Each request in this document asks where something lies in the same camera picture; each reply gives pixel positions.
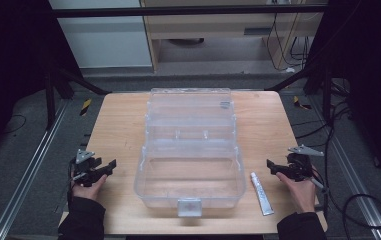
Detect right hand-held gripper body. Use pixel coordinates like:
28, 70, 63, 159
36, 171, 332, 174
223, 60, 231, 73
285, 143, 326, 183

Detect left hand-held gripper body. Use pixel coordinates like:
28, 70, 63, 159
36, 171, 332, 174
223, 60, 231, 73
69, 148, 108, 188

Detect white tube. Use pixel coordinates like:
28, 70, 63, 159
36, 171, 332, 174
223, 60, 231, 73
250, 171, 275, 217

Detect clear plastic storage box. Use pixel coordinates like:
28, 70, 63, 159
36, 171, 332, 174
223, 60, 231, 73
133, 87, 248, 219

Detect person's left hand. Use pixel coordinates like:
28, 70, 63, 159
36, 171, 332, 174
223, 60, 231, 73
71, 172, 109, 202

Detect person's right hand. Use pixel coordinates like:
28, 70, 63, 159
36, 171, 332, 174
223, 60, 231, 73
275, 171, 318, 215

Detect black yellow striped tape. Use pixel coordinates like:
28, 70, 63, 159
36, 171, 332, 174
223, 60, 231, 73
79, 98, 93, 117
292, 95, 313, 111

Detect black metal stand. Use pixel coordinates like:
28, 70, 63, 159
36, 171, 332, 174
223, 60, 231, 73
264, 61, 333, 125
43, 64, 112, 132

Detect black curtain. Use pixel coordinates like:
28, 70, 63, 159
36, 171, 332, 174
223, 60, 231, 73
306, 0, 381, 184
0, 0, 83, 164

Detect white cabinet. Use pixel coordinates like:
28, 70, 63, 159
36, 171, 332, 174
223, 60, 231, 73
48, 0, 154, 70

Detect black horizontal metal bar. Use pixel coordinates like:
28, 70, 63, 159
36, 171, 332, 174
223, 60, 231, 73
49, 4, 330, 19

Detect black floor cables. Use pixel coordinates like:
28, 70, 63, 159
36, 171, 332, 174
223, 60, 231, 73
290, 79, 354, 151

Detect aluminium floor rail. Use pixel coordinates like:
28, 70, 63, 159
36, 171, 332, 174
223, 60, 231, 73
307, 95, 381, 240
0, 99, 70, 240

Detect thin black floor cable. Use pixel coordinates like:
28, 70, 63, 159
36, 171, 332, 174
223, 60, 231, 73
2, 113, 28, 135

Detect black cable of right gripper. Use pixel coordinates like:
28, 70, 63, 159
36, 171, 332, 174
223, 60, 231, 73
311, 178, 381, 232

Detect black cables under desk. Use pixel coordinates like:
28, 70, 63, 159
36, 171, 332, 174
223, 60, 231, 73
265, 12, 313, 72

